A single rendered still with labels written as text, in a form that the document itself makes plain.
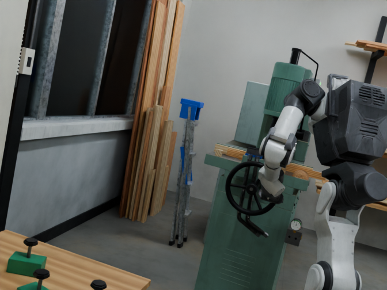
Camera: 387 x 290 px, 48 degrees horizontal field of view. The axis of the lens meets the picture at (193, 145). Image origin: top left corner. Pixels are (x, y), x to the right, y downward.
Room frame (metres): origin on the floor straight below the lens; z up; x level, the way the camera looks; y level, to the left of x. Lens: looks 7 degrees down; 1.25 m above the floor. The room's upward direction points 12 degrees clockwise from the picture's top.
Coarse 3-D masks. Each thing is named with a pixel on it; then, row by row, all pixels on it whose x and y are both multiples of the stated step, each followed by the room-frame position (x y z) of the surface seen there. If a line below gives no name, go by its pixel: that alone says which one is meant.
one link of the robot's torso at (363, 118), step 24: (336, 96) 1.85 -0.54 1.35; (360, 96) 1.76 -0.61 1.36; (384, 96) 1.80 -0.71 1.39; (312, 120) 1.91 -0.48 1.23; (336, 120) 1.80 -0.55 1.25; (360, 120) 1.73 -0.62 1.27; (384, 120) 1.76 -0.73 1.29; (336, 144) 1.76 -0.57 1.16; (360, 144) 1.72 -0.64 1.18; (384, 144) 1.75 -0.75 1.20
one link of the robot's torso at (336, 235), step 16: (320, 192) 1.80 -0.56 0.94; (320, 208) 1.76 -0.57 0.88; (320, 224) 1.76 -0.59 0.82; (336, 224) 1.73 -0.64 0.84; (352, 224) 1.76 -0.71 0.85; (320, 240) 1.77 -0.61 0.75; (336, 240) 1.70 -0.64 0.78; (352, 240) 1.72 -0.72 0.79; (320, 256) 1.74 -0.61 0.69; (336, 256) 1.68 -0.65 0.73; (352, 256) 1.70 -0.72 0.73; (336, 272) 1.64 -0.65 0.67; (352, 272) 1.66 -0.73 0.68; (336, 288) 1.62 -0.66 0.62; (352, 288) 1.64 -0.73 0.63
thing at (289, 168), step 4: (228, 152) 2.63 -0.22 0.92; (232, 152) 2.62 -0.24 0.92; (236, 152) 2.62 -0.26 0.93; (232, 156) 2.62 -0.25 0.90; (236, 156) 2.61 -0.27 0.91; (288, 168) 2.52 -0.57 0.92; (292, 168) 2.52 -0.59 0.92; (296, 168) 2.51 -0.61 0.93; (300, 168) 2.50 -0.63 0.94; (304, 168) 2.52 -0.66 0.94; (292, 172) 2.52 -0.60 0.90; (308, 172) 2.49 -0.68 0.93; (312, 172) 2.48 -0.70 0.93; (316, 172) 2.48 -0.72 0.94; (312, 176) 2.48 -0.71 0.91; (316, 176) 2.48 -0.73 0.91; (320, 176) 2.47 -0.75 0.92; (324, 180) 2.46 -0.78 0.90
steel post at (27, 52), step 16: (32, 0) 2.19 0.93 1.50; (32, 16) 2.21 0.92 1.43; (32, 32) 2.20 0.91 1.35; (32, 48) 2.25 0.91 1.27; (32, 64) 2.23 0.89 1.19; (16, 96) 2.19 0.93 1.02; (16, 112) 2.21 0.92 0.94; (16, 128) 2.23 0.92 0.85; (16, 144) 2.25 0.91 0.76; (16, 160) 2.28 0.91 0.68; (0, 176) 2.19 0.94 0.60; (0, 192) 2.19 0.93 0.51; (0, 208) 2.21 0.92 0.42; (0, 224) 2.23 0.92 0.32
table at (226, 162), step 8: (208, 160) 2.50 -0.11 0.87; (216, 160) 2.49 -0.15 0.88; (224, 160) 2.48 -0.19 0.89; (232, 160) 2.48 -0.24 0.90; (240, 160) 2.55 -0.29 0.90; (224, 168) 2.47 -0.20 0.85; (232, 168) 2.46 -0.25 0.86; (240, 176) 2.35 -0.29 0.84; (256, 176) 2.32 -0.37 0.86; (288, 176) 2.37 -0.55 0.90; (288, 184) 2.37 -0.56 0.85; (296, 184) 2.35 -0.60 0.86; (304, 184) 2.34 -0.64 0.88
